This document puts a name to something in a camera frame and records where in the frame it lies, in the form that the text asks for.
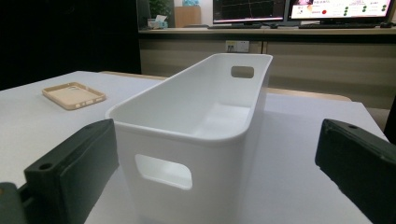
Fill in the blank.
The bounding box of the dark-screen computer monitor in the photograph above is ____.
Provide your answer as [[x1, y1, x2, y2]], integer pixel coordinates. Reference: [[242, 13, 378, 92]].
[[212, 0, 287, 24]]

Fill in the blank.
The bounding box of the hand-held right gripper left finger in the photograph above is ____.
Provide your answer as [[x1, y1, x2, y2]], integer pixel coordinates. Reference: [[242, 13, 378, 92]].
[[23, 119, 120, 224]]

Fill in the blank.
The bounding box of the green plant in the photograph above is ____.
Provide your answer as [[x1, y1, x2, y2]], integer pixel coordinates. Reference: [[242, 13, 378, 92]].
[[148, 0, 173, 18]]

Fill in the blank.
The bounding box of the black keyboard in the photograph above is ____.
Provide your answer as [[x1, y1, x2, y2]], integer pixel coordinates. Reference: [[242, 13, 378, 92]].
[[298, 22, 377, 30], [207, 23, 262, 30]]

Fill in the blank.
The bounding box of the beige panelled desk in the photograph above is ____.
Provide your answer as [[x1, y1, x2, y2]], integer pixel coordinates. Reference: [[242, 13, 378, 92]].
[[138, 27, 396, 110]]

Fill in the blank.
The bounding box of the white plastic bin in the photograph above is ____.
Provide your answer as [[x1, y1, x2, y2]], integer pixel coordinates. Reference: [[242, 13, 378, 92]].
[[105, 52, 274, 224]]

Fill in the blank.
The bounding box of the dark curtain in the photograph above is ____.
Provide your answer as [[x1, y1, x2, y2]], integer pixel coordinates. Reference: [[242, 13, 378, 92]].
[[383, 96, 396, 144]]

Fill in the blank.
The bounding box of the beige phone case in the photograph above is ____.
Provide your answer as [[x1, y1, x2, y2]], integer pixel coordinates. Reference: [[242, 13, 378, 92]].
[[41, 81, 107, 111]]

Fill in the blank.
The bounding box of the tissue box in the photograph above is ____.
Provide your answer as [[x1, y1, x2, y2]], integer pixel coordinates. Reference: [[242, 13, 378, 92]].
[[147, 14, 169, 30]]

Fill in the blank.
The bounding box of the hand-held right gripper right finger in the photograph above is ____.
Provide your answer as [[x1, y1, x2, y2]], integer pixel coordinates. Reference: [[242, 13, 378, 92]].
[[315, 119, 396, 224]]

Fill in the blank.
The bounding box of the white wall socket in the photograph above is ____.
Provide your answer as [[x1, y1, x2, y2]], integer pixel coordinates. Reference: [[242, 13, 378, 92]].
[[225, 40, 250, 53]]

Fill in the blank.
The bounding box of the bright-screen computer monitor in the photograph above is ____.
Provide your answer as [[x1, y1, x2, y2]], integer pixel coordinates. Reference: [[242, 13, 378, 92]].
[[286, 0, 396, 22]]

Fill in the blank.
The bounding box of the brown cardboard box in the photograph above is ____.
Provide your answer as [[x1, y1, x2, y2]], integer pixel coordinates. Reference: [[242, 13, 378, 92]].
[[174, 6, 202, 28]]

